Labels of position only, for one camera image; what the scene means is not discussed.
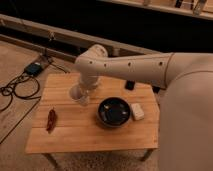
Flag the small black object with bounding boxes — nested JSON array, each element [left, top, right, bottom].
[[125, 81, 135, 90]]

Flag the red chili pepper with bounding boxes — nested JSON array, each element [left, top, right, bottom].
[[46, 109, 57, 133]]

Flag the black floor cable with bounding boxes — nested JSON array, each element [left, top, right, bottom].
[[0, 54, 71, 145]]

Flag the black ceramic bowl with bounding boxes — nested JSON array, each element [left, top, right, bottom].
[[97, 97, 131, 127]]

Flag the wooden table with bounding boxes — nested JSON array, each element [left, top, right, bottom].
[[25, 73, 160, 168]]

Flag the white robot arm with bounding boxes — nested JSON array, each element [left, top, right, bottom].
[[75, 45, 213, 171]]

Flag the black power adapter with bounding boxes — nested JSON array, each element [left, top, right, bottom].
[[24, 63, 42, 76]]

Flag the white rectangular block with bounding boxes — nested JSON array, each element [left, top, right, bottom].
[[131, 103, 144, 120]]

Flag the white ceramic cup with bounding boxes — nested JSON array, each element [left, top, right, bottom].
[[69, 84, 89, 106]]

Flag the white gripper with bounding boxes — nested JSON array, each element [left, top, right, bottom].
[[77, 77, 99, 95]]

